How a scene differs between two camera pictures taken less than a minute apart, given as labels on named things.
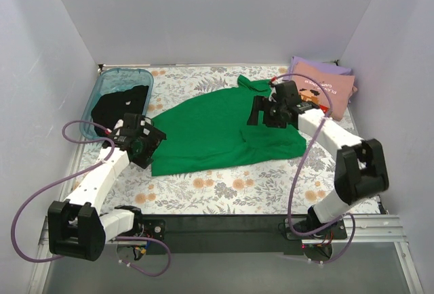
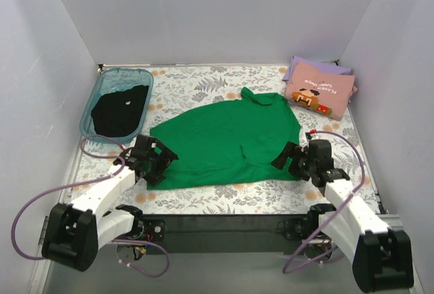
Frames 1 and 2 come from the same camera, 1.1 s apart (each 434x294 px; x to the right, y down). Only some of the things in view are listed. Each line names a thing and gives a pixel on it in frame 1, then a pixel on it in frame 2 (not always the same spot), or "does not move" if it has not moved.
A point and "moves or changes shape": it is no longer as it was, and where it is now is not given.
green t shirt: x=210 y=130 moves or changes shape
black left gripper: x=153 y=143 -> x=155 y=162
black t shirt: x=111 y=107 does not move
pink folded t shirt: x=340 y=87 does not move
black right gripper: x=265 y=113 -> x=293 y=159
